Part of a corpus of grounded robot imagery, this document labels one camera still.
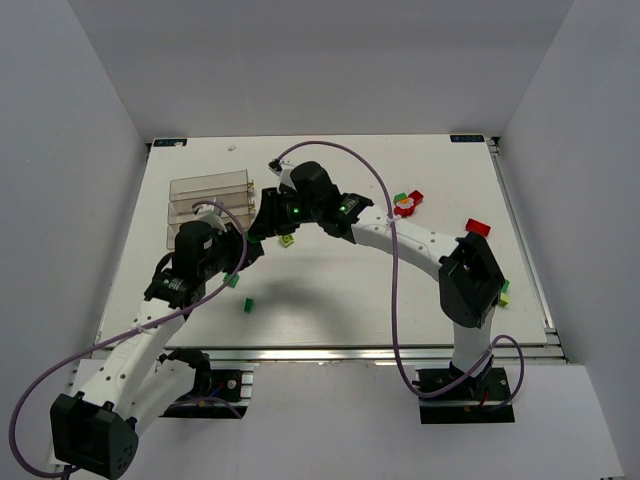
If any green square lego brick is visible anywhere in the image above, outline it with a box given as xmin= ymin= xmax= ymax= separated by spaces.
xmin=223 ymin=274 xmax=240 ymax=288

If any red rectangular lego brick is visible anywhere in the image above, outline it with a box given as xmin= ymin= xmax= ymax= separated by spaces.
xmin=465 ymin=218 xmax=491 ymax=238

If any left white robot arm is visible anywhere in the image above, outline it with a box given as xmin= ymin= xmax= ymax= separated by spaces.
xmin=50 ymin=221 xmax=264 ymax=479

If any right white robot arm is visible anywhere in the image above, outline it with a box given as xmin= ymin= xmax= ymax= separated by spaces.
xmin=249 ymin=160 xmax=505 ymax=387

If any lime lego brick lower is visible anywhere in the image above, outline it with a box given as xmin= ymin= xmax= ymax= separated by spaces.
xmin=280 ymin=235 xmax=294 ymax=248

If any clear three-slot container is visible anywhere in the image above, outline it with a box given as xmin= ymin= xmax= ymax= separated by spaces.
xmin=166 ymin=170 xmax=256 ymax=250

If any green lego on flower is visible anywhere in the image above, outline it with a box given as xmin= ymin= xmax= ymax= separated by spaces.
xmin=393 ymin=193 xmax=407 ymax=204

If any red flower lego piece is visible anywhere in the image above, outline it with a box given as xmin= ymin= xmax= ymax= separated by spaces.
xmin=393 ymin=190 xmax=424 ymax=218

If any left blue corner label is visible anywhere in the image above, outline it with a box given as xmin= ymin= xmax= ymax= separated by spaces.
xmin=152 ymin=138 xmax=187 ymax=148

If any blue corner label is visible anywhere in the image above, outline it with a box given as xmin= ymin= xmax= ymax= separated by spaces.
xmin=449 ymin=134 xmax=485 ymax=143
xmin=152 ymin=138 xmax=187 ymax=148

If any right blue corner label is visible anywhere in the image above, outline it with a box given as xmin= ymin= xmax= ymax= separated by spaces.
xmin=449 ymin=134 xmax=485 ymax=143

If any green and lime lego stack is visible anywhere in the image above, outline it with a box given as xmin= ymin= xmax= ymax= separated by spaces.
xmin=498 ymin=280 xmax=511 ymax=308

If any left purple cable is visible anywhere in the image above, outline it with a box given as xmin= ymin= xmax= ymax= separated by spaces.
xmin=8 ymin=200 xmax=250 ymax=475

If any purple cable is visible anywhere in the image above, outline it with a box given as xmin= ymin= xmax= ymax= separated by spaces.
xmin=277 ymin=140 xmax=525 ymax=401
xmin=8 ymin=200 xmax=250 ymax=475

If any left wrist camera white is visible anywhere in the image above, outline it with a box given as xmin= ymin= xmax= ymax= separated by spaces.
xmin=192 ymin=198 xmax=227 ymax=232

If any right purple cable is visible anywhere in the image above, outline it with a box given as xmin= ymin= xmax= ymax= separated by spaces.
xmin=277 ymin=140 xmax=525 ymax=401

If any aluminium table frame rail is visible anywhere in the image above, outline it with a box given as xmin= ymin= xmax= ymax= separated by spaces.
xmin=92 ymin=344 xmax=566 ymax=366

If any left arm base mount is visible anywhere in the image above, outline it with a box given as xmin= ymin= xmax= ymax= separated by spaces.
xmin=159 ymin=348 xmax=248 ymax=420

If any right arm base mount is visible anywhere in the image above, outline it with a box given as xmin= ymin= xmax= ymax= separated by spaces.
xmin=419 ymin=367 xmax=515 ymax=425

